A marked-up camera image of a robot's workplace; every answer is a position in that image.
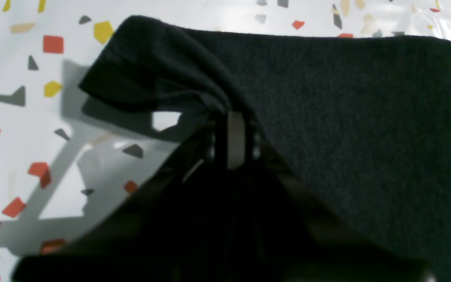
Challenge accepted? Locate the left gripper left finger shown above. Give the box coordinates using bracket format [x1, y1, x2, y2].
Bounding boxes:
[11, 121, 223, 282]

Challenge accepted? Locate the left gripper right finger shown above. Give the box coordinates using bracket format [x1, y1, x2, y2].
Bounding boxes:
[227, 112, 437, 282]

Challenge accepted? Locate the black T-shirt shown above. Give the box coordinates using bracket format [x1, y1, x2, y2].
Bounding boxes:
[79, 16, 451, 282]

